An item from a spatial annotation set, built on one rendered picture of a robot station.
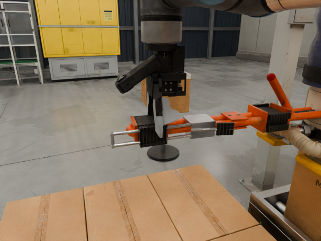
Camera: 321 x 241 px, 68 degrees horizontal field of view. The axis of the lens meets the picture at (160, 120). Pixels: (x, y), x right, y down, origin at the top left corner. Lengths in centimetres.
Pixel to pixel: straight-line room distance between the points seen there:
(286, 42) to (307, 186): 119
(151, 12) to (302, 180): 100
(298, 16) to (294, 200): 127
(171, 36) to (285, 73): 168
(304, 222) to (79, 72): 719
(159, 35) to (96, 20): 726
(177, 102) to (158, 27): 198
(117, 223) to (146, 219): 14
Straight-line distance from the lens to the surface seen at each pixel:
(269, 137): 90
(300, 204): 133
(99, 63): 787
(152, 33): 52
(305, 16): 211
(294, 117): 78
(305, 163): 80
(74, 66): 777
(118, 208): 137
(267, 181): 250
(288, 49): 211
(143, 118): 61
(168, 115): 55
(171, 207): 135
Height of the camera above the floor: 142
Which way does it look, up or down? 20 degrees down
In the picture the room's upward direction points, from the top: straight up
